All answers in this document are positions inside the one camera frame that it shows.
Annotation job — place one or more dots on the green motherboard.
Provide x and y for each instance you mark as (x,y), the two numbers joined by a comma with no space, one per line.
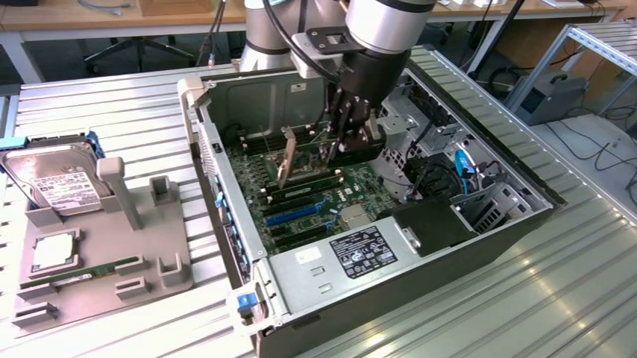
(358,175)

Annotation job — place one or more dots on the black expansion slot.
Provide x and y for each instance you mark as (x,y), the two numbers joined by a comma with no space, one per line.
(301,238)
(289,209)

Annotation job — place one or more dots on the perforated metal disk bay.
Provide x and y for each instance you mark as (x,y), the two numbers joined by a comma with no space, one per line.
(398,123)

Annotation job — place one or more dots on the wooden desk with box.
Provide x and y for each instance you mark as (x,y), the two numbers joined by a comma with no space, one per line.
(50,20)

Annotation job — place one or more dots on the silver power supply unit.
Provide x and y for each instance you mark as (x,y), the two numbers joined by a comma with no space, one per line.
(318,276)

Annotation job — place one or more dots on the black office chair base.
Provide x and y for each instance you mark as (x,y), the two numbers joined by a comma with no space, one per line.
(139,46)

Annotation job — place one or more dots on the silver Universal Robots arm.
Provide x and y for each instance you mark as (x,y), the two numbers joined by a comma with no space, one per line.
(388,26)

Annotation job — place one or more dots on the aluminium slat frame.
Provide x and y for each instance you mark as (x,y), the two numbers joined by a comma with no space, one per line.
(597,41)

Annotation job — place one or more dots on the black plastic shroud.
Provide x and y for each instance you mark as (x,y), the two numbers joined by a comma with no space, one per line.
(433,223)

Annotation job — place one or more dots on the blue case latch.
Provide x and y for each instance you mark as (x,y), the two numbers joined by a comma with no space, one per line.
(245,301)

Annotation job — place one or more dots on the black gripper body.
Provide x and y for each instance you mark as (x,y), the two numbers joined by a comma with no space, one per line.
(373,74)

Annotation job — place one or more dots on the blue disk carrier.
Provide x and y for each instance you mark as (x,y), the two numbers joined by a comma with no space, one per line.
(12,143)

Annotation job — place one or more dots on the black graphics card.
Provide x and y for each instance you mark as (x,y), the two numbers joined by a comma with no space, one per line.
(287,160)

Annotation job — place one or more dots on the thin metal locking lever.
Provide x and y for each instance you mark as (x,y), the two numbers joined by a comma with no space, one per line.
(269,149)

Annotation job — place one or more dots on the black RAM slot bank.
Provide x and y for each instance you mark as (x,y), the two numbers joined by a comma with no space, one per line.
(259,143)

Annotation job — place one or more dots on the silver hard disk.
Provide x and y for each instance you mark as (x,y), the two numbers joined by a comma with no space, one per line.
(44,168)

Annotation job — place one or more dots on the brown cardboard box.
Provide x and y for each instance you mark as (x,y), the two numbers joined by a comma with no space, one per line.
(169,7)

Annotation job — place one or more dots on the grey parts rack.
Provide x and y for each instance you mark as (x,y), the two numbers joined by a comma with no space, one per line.
(99,238)

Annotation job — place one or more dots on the open black PC case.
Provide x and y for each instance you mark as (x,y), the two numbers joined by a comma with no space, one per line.
(448,268)

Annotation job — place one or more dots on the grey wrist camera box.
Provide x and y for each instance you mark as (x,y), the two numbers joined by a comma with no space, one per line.
(333,39)

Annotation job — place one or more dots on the silver chipset heatsink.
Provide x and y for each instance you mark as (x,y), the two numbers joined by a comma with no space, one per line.
(354,216)

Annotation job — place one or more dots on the silver CPU chip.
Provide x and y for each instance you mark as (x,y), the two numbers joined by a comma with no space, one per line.
(52,251)

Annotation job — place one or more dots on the black slanted pole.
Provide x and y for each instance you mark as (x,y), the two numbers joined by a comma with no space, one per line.
(496,35)

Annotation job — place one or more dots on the loose green RAM stick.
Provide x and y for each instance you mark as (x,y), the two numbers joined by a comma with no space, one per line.
(75,276)

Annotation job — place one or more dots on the long wooden desk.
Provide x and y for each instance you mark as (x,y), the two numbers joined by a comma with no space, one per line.
(548,13)

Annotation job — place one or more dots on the installed green RAM stick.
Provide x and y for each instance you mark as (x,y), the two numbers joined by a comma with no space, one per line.
(303,192)

